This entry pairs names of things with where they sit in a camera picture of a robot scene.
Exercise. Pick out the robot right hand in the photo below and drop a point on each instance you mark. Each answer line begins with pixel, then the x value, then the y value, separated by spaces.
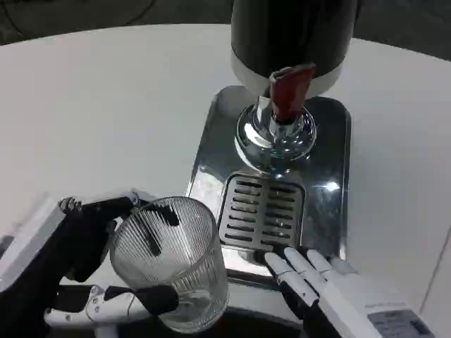
pixel 345 292

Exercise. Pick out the steel drip tray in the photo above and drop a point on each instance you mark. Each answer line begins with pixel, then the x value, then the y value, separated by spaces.
pixel 327 197

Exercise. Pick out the slotted steel tray grid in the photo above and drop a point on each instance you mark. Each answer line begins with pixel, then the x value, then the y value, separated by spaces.
pixel 260 214

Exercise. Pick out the red tap lever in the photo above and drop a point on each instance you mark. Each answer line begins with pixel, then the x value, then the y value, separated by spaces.
pixel 292 91

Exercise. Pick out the chrome dispenser tap dome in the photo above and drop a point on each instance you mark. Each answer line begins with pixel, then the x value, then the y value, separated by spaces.
pixel 257 141

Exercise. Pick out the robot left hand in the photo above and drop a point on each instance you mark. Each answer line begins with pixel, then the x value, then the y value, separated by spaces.
pixel 42 253

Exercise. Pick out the black drink dispenser body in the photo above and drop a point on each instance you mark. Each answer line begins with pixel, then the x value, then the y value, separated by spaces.
pixel 292 31

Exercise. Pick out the clear ribbed glass cup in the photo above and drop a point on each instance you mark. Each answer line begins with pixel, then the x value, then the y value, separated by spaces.
pixel 176 260

